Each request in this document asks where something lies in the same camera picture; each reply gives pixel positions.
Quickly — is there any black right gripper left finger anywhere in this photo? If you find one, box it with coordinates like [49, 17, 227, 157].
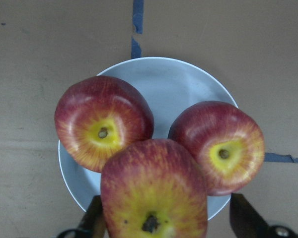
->
[57, 195, 106, 238]

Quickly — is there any red apple on plate back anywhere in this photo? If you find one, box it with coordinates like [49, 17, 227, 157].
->
[168, 101, 265, 196]

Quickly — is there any red apple on plate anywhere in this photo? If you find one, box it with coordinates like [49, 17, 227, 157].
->
[54, 75, 154, 173]
[101, 139, 208, 238]
[168, 101, 265, 196]

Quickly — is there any red apple on plate front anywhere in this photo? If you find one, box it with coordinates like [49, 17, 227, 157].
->
[101, 139, 208, 238]

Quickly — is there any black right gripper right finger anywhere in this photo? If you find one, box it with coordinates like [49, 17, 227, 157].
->
[229, 193, 298, 238]

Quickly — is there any light blue plate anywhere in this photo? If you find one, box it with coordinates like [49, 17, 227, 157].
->
[58, 57, 237, 211]

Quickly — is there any red apple on plate left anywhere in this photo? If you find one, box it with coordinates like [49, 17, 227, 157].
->
[54, 75, 154, 173]

